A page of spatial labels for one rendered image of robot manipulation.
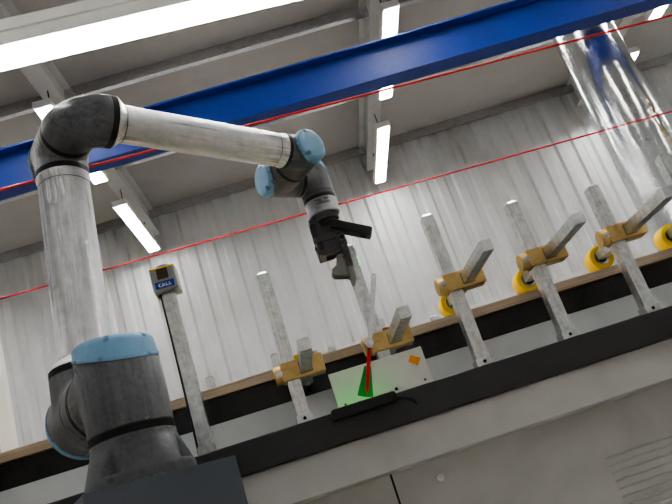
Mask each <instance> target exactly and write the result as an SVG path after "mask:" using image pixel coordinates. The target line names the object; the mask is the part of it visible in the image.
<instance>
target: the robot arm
mask: <svg viewBox="0 0 672 504"><path fill-rule="evenodd" d="M119 143H120V144H126V145H133V146H140V147H146V148H153V149H160V150H166V151H173V152H180V153H186V154H193V155H200V156H206V157H213V158H220V159H226V160H233V161H240V162H246V163H253V164H260V165H259V166H258V168H257V169H256V173H255V186H256V189H257V192H258V193H259V194H260V195H261V196H262V197H267V198H302V200H303V203H304V206H305V209H306V212H307V215H308V218H309V221H308V223H309V224H308V226H309V229H310V232H311V235H312V238H313V242H314V245H315V251H316V253H317V256H318V259H319V262H320V264H321V263H324V262H328V261H331V260H334V259H335V258H336V266H335V267H333V268H332V274H331V276H332V278H333V279H335V280H341V279H349V280H350V282H351V284H352V286H353V287H354V286H355V283H356V274H355V270H354V266H353V262H352V258H351V254H350V251H349V247H348V242H347V239H346V237H345V235H349V236H354V237H359V238H363V239H371V236H372V227H371V226H367V225H362V224H357V223H352V222H347V221H342V220H338V219H339V216H338V214H339V213H340V208H339V205H338V202H337V200H336V197H335V194H334V191H333V188H332V185H331V183H330V180H329V177H328V172H327V169H326V168H325V166H324V164H323V162H322V161H321V159H322V158H323V157H324V154H325V146H324V144H323V142H322V140H321V138H320V137H319V136H318V135H317V134H316V133H315V132H313V131H311V130H308V129H302V130H300V131H298V132H297V133H296V135H293V134H287V133H276V132H271V131H265V130H260V129H254V128H249V127H243V126H238V125H232V124H227V123H221V122H216V121H210V120H205V119H199V118H194V117H188V116H183V115H177V114H172V113H166V112H161V111H155V110H150V109H144V108H139V107H133V106H128V105H124V104H123V103H122V102H121V100H120V99H119V98H118V97H117V96H112V95H106V94H90V95H83V96H78V97H75V98H71V99H68V100H66V101H63V102H61V103H59V104H58V105H56V106H54V107H53V108H52V109H50V110H49V111H48V112H47V113H46V115H45V116H44V118H43V120H42V122H41V125H40V128H39V130H38V133H37V135H36V137H35V140H34V141H33V143H32V145H31V147H30V149H29V153H28V168H29V171H30V173H31V175H32V176H33V178H34V179H35V182H36V185H37V188H38V197H39V206H40V214H41V223H42V232H43V241H44V249H45V258H46V267H47V276H48V285H49V293H50V302H51V311H52V320H53V329H54V337H55V346H56V355H57V362H56V364H55V365H54V366H53V367H52V368H51V369H50V370H49V372H48V383H49V392H50V401H51V405H50V406H49V408H48V410H47V413H46V417H45V432H46V436H47V438H48V441H49V442H50V444H51V445H52V446H53V448H54V449H55V450H57V451H58V452H59V453H60V454H62V455H64V456H66V457H68V458H71V459H76V460H89V459H90V460H89V466H88V472H87V478H86V484H85V490H84V494H86V493H90V492H94V491H98V490H102V489H106V488H109V487H113V486H117V485H121V484H125V483H129V482H133V481H137V480H140V479H144V478H148V477H152V476H156V475H160V474H164V473H168V472H171V471H175V470H179V469H183V468H187V467H191V466H195V465H197V462H196V459H195V457H194V456H193V454H192V453H191V452H190V450H189V449H188V447H187V446H186V444H185V443H184V441H183V440H182V438H181V437H180V435H179V434H178V432H177V428H176V424H175V420H174V416H173V411H172V407H171V403H170V399H169V394H168V390H167V386H166V382H165V378H164V373H163V369H162V365H161V361H160V356H159V350H157V347H156V343H155V340H154V338H153V336H152V335H150V334H148V333H145V332H123V333H116V334H112V333H111V327H110V320H109V313H108V306H107V299H106V292H105V285H104V278H103V271H102V264H101V257H100V250H99V243H98V236H97V229H96V222H95V215H94V208H93V201H92V194H91V187H90V171H89V164H88V155H89V153H90V151H91V150H92V149H94V148H107V149H112V148H113V147H115V146H116V145H117V144H119Z"/></svg>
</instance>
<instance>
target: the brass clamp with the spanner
mask: <svg viewBox="0 0 672 504"><path fill-rule="evenodd" d="M388 330H389V329H387V330H384V331H380V332H377V333H374V334H373V335H372V339H373V340H374V342H375V344H374V347H373V348H371V355H372V356H376V353H377V352H380V351H383V350H386V349H389V350H390V351H392V350H395V349H399V348H402V347H405V346H408V345H412V343H413V342H414V337H413V334H412V332H411V329H410V326H409V324H408V326H407V328H406V331H405V333H404V335H403V337H402V339H401V341H397V342H394V343H390V340H389V337H388V335H387V332H388ZM366 339H368V337H366V338H363V339H361V345H362V349H363V352H364V354H365V356H366V357H367V348H366V347H365V341H366Z"/></svg>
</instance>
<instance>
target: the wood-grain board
mask: <svg viewBox="0 0 672 504"><path fill-rule="evenodd" d="M670 258H672V248H669V249H666V250H663V251H659V252H656V253H653V254H649V255H646V256H643V257H640V258H636V259H635V261H636V263H637V265H638V267H639V268H641V267H644V266H647V265H651V264H654V263H657V262H660V261H664V260H667V259H670ZM618 274H622V272H621V270H620V268H619V266H618V264H617V265H614V266H610V267H607V268H604V269H600V270H597V271H594V272H591V273H587V274H584V275H581V276H578V277H574V278H571V279H568V280H564V281H561V282H558V283H555V284H554V285H555V287H556V290H557V292H558V293H560V292H563V291H566V290H570V289H573V288H576V287H579V286H583V285H586V284H589V283H592V282H596V281H599V280H602V279H605V278H609V277H612V276H615V275H618ZM540 298H542V297H541V294H540V292H539V290H538V289H535V290H532V291H529V292H525V293H522V294H519V295H515V296H512V297H509V298H506V299H502V300H499V301H496V302H493V303H489V304H486V305H483V306H479V307H476V308H473V309H471V312H472V314H473V317H474V319H475V318H479V317H482V316H485V315H488V314H492V313H495V312H498V311H501V310H505V309H508V308H511V307H514V306H518V305H521V304H524V303H527V302H531V301H534V300H537V299H540ZM456 324H459V322H458V319H457V316H456V314H453V315H450V316H447V317H444V318H440V319H437V320H434V321H430V322H427V323H424V324H421V325H417V326H414V327H411V328H410V329H411V332H412V334H413V337H417V336H420V335H423V334H427V333H430V332H433V331H436V330H440V329H443V328H446V327H449V326H453V325H456ZM362 353H364V352H363V349H362V345H361V343H359V344H355V345H352V346H349V347H345V348H342V349H339V350H336V351H332V352H329V353H326V354H323V355H322V357H323V361H324V364H325V365H326V364H329V363H333V362H336V361H339V360H342V359H346V358H349V357H352V356H355V355H359V354H362ZM274 380H275V376H274V373H273V370H270V371H267V372H264V373H261V374H257V375H254V376H251V377H247V378H244V379H241V380H238V381H234V382H231V383H228V384H225V385H221V386H218V387H215V388H211V389H208V390H205V391H202V392H201V395H202V399H203V402H206V401H209V400H212V399H216V398H219V397H222V396H225V395H229V394H232V393H235V392H238V391H242V390H245V389H248V388H251V387H255V386H258V385H261V384H264V383H268V382H271V381H274ZM170 403H171V407H172V411H177V410H180V409H183V408H186V407H187V406H186V402H185V398H184V397H182V398H179V399H176V400H172V401H170ZM50 449H53V446H52V445H51V444H50V442H49V441H48V439H45V440H42V441H38V442H35V443H32V444H28V445H25V446H22V447H19V448H15V449H12V450H9V451H6V452H2V453H0V465H1V464H5V463H8V462H11V461H14V460H18V459H21V458H24V457H27V456H31V455H34V454H37V453H40V452H44V451H47V450H50Z"/></svg>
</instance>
